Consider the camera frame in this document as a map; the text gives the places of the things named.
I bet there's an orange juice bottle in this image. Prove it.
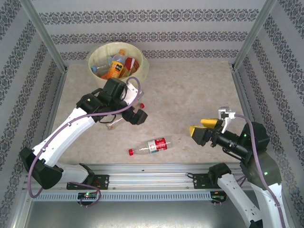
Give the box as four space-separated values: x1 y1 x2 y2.
101 49 127 80

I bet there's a large clear bottle blue label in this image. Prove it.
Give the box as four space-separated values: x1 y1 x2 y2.
91 63 112 75

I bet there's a cream round bin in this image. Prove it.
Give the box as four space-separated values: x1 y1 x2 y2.
88 42 150 88

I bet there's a clear bottle red white label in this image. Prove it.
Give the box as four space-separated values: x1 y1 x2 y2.
128 135 173 156

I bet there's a grey metal base panel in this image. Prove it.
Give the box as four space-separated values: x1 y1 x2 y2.
23 200 250 228

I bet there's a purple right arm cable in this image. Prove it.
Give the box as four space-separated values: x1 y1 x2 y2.
234 114 285 228

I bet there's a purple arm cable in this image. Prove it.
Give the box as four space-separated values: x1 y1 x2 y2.
27 76 143 209
234 114 285 228

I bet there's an aluminium side rail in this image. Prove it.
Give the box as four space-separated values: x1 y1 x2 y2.
231 67 278 171
32 70 68 174

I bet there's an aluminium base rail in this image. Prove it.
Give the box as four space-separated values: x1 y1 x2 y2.
22 163 278 190

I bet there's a grey slotted cable duct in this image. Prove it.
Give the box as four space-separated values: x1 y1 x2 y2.
32 191 212 202

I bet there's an aluminium frame post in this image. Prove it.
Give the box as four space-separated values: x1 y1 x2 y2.
232 0 278 71
20 0 68 72

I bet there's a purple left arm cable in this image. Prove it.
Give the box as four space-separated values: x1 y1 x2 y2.
27 76 143 209

